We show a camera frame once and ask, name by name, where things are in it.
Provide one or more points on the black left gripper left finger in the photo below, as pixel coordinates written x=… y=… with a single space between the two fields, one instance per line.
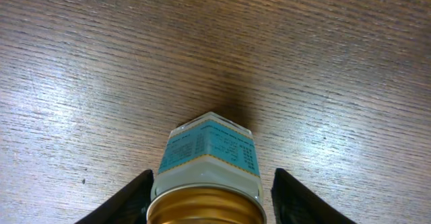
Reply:
x=127 y=206

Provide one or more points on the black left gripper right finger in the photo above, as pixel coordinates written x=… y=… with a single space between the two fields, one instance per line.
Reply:
x=294 y=203

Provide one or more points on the small gold lid jar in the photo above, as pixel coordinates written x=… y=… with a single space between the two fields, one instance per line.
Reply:
x=209 y=173

